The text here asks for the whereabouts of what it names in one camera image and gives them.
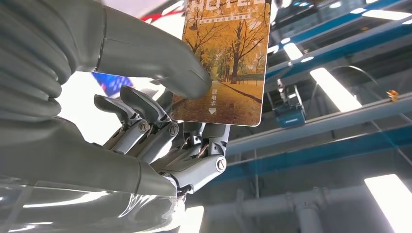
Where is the blue overhead device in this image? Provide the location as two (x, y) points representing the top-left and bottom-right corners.
(273, 80), (307, 128)

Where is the white ceiling pipe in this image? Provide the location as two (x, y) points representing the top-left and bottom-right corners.
(206, 185), (366, 233)

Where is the rectangular ceiling light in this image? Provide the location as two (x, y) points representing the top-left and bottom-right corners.
(282, 42), (304, 61)
(364, 174), (412, 233)
(309, 67), (363, 112)

